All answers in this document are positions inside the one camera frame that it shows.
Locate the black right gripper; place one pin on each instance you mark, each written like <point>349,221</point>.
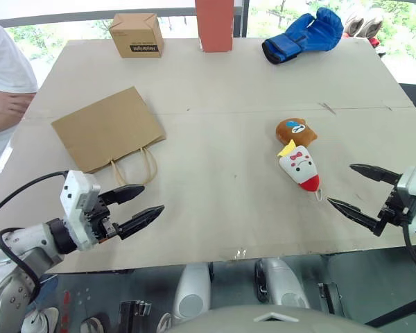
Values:
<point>395,209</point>

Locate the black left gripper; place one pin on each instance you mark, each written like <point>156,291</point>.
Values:
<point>98,222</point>

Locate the person's bare forearm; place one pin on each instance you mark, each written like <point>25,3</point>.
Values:
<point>0,123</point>

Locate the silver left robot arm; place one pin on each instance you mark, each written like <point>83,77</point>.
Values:
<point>31,239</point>

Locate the person's bare hand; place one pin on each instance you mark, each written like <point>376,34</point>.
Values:
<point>15,103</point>

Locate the white tooth-shaped plush toy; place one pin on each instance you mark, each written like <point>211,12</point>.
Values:
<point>301,166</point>

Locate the brown plush toy head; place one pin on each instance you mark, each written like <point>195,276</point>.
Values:
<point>294,133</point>

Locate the silver left robot leg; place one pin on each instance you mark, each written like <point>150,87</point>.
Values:
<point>192,288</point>

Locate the silver robot leg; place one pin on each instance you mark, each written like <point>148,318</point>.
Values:
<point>192,288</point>
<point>284,281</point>

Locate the black table clamp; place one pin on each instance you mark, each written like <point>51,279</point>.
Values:
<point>135,312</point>

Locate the silver right robot leg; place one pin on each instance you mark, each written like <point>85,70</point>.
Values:
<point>284,281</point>

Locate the white sneaker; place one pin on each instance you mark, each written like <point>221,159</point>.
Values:
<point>40,320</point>

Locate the grey robot torso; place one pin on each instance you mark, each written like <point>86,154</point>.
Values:
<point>263,320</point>

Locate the blue boxing glove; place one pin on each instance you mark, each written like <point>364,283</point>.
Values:
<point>305,34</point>

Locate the grey plush slippers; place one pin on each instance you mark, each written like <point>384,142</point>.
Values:
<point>362,22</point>

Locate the small cardboard box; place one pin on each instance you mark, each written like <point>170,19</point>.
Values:
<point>137,34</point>

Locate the person in white t-shirt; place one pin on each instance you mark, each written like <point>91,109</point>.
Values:
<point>3,69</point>

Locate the tall red-orange box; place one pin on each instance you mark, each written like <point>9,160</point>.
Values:
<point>215,24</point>

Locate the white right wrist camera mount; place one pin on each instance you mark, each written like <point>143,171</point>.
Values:
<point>414,189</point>

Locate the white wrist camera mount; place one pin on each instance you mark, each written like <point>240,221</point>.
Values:
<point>77,194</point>
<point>414,189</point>

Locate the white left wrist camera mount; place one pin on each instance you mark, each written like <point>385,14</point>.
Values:
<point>77,194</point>

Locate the black table bracket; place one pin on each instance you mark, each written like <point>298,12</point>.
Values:
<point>331,298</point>

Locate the dark window frame post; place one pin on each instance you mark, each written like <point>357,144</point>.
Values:
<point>242,17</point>

